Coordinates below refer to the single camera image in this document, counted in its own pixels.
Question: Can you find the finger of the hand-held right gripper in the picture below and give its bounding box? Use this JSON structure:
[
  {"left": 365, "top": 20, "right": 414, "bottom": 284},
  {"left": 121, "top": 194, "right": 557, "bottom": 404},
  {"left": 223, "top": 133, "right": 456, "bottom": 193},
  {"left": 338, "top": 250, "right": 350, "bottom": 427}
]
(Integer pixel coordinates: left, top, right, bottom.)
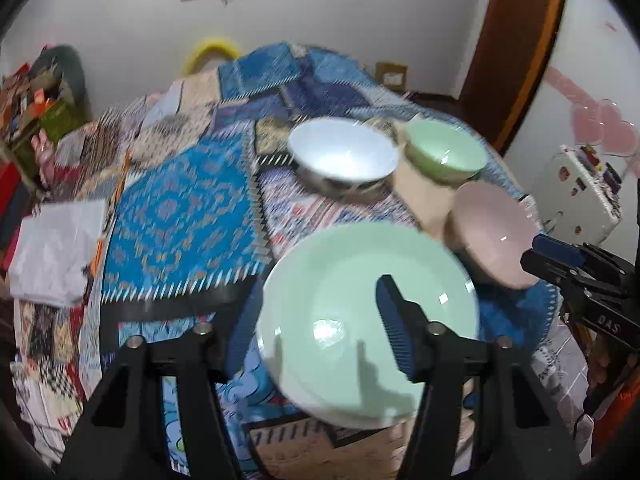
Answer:
[
  {"left": 531, "top": 233, "right": 586, "bottom": 269},
  {"left": 520, "top": 249, "right": 601, "bottom": 294}
]

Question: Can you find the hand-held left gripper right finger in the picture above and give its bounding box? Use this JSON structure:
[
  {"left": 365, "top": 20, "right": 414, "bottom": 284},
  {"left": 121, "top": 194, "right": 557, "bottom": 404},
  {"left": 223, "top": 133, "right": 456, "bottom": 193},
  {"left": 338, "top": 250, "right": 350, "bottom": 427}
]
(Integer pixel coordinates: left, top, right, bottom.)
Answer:
[{"left": 375, "top": 274, "right": 584, "bottom": 480}]

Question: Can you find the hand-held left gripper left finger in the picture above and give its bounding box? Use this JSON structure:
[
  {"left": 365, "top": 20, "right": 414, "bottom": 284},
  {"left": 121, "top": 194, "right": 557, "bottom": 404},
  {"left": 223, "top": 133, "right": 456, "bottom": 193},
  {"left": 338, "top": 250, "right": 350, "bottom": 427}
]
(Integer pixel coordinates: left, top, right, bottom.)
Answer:
[{"left": 55, "top": 299, "right": 267, "bottom": 480}]

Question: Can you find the pink bowl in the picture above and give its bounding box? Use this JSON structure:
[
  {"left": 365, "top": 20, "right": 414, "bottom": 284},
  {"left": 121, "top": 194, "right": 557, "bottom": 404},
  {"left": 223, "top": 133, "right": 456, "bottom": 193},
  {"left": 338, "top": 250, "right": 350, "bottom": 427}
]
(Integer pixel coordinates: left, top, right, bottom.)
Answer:
[{"left": 446, "top": 181, "right": 542, "bottom": 291}]

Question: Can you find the green plate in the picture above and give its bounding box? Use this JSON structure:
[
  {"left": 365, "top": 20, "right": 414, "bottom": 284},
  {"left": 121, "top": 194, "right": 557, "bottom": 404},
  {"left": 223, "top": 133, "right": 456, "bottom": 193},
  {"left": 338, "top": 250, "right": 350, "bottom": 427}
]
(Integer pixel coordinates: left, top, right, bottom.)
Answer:
[{"left": 255, "top": 222, "right": 481, "bottom": 431}]

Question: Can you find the green bowl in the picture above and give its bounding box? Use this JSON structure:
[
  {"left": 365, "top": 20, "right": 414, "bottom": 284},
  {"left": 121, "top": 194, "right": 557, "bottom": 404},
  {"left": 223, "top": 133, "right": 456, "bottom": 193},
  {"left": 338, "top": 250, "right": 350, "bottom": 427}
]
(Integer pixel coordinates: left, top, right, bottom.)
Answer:
[{"left": 402, "top": 120, "right": 487, "bottom": 187}]

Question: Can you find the white bowl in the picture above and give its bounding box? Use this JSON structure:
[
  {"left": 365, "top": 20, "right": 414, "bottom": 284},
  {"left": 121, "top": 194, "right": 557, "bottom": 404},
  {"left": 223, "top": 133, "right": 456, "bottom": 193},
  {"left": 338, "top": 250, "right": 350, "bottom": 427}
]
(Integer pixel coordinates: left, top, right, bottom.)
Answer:
[{"left": 287, "top": 117, "right": 400, "bottom": 201}]

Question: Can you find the person's right forearm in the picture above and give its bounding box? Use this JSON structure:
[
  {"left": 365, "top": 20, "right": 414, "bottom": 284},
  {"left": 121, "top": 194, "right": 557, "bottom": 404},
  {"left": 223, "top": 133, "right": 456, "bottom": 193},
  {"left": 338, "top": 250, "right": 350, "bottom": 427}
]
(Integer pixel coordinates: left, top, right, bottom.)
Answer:
[{"left": 575, "top": 320, "right": 640, "bottom": 462}]

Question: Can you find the white stickered appliance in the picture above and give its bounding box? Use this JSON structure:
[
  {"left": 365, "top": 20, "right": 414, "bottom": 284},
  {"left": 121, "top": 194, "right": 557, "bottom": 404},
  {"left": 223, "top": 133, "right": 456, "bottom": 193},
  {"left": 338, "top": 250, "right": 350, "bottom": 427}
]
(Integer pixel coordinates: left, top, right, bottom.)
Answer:
[{"left": 532, "top": 145, "right": 624, "bottom": 242}]

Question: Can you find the pink heart sticker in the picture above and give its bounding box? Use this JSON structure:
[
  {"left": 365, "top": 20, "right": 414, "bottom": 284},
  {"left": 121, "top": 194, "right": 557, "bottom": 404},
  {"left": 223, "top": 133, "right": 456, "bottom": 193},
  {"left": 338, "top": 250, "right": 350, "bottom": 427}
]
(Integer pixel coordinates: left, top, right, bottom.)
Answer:
[{"left": 545, "top": 67, "right": 640, "bottom": 157}]

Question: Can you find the patchwork blanket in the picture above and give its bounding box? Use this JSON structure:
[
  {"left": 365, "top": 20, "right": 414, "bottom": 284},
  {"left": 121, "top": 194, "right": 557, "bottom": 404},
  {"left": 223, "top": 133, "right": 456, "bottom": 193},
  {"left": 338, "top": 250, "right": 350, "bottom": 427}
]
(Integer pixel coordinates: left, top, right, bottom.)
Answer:
[{"left": 10, "top": 42, "right": 568, "bottom": 480}]

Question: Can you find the white folded cloth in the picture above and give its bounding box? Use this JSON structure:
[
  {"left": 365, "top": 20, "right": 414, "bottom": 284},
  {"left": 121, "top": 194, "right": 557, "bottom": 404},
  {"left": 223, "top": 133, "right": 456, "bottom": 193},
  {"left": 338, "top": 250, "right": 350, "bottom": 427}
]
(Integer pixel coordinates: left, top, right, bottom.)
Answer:
[{"left": 9, "top": 199, "right": 109, "bottom": 309}]

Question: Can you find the cardboard box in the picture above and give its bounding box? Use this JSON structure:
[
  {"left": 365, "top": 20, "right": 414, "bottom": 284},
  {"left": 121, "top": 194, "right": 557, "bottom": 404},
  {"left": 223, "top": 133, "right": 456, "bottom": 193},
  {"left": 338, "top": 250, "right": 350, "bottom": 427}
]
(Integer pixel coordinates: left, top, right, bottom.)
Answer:
[{"left": 376, "top": 61, "right": 409, "bottom": 92}]

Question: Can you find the red box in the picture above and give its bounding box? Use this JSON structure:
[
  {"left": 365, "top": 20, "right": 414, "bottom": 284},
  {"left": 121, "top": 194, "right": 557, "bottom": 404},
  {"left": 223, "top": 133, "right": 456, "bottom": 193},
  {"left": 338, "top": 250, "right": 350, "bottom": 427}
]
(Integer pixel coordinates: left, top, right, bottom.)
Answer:
[{"left": 0, "top": 160, "right": 24, "bottom": 206}]

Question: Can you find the green shopping bag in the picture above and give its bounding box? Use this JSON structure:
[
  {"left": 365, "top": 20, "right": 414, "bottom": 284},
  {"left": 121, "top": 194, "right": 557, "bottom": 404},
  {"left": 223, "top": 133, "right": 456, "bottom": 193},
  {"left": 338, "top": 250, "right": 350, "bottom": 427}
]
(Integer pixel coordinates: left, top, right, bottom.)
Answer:
[{"left": 12, "top": 100, "right": 87, "bottom": 162}]

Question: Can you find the pile of assorted boxes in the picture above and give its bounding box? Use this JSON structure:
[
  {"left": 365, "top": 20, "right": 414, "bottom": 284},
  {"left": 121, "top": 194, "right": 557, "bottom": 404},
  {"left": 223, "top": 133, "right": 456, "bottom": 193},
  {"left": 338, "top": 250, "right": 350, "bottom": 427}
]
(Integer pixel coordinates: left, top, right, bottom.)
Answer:
[{"left": 0, "top": 60, "right": 66, "bottom": 128}]

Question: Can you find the yellow foam ring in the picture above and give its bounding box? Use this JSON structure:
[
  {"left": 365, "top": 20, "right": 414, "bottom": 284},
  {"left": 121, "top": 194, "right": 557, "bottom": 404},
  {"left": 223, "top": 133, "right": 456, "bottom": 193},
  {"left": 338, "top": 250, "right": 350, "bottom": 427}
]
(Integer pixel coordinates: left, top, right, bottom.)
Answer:
[{"left": 184, "top": 36, "right": 244, "bottom": 76}]

